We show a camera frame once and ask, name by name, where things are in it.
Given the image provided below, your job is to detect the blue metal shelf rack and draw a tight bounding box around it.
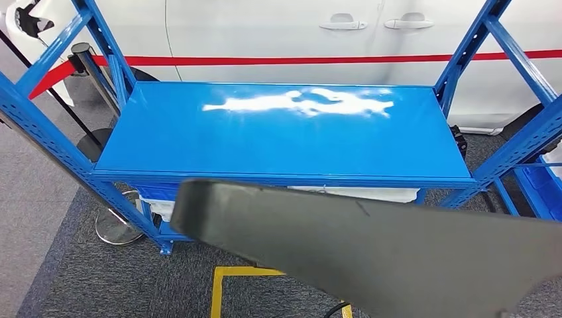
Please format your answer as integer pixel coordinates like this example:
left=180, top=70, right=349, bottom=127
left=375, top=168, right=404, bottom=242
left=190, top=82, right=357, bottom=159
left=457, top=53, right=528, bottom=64
left=0, top=0, right=562, bottom=256

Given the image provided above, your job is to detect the black stanchion with chrome base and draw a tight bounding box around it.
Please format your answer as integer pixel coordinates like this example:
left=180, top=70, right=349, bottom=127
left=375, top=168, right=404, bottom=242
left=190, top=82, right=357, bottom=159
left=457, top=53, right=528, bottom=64
left=0, top=109, right=146, bottom=246

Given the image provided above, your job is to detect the white plastic bin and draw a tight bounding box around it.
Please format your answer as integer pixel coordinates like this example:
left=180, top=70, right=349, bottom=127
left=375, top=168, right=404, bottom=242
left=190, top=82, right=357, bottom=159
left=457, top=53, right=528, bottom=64
left=542, top=142, right=562, bottom=179
left=139, top=197, right=178, bottom=223
left=287, top=185, right=421, bottom=204

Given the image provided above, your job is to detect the blue plastic bin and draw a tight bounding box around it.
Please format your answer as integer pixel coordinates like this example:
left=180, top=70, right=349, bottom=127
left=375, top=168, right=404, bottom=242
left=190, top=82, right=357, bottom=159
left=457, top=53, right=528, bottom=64
left=137, top=186, right=180, bottom=203
left=516, top=164, right=562, bottom=221

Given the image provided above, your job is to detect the white car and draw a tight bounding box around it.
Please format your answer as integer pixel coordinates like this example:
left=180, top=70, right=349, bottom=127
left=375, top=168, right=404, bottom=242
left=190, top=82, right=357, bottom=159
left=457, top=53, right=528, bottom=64
left=0, top=0, right=562, bottom=136

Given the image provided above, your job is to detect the thin black pole stand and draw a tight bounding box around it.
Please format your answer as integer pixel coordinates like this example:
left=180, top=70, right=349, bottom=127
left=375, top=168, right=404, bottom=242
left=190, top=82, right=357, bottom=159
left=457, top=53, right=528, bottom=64
left=0, top=28, right=114, bottom=163

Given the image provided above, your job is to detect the white car door handle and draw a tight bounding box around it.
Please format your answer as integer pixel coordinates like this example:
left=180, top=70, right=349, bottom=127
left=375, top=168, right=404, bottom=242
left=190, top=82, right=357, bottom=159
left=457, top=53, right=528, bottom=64
left=318, top=13, right=368, bottom=31
left=384, top=12, right=435, bottom=30

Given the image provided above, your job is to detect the red barrier belt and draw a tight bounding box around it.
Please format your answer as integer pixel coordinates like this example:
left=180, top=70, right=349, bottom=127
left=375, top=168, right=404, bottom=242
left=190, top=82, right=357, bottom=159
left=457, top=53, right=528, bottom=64
left=28, top=49, right=562, bottom=101

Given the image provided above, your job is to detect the long black plastic part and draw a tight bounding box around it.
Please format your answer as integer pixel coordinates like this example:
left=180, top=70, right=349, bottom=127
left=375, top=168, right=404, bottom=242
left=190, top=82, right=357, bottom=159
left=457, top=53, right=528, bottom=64
left=170, top=178, right=562, bottom=318

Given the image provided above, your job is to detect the black stanchion post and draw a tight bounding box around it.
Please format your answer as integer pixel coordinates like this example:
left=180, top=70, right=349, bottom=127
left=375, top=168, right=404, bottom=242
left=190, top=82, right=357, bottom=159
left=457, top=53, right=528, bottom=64
left=70, top=42, right=121, bottom=117

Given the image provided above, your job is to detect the blue wheeled rack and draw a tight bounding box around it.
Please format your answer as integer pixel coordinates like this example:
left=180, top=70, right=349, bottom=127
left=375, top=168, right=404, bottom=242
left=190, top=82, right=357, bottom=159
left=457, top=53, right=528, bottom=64
left=491, top=144, right=562, bottom=221

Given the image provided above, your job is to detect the black cable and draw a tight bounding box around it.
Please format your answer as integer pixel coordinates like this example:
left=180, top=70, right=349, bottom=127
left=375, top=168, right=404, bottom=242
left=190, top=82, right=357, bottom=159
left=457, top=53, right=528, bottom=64
left=323, top=301, right=351, bottom=318

